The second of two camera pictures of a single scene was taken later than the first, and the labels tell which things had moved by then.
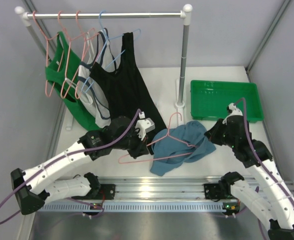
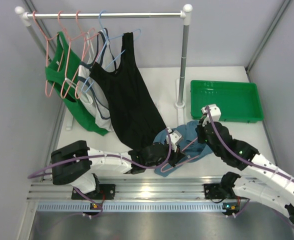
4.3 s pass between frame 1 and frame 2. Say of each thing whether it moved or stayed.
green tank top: stayed
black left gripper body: moved
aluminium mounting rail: stayed
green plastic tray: stayed
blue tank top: stayed
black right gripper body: moved
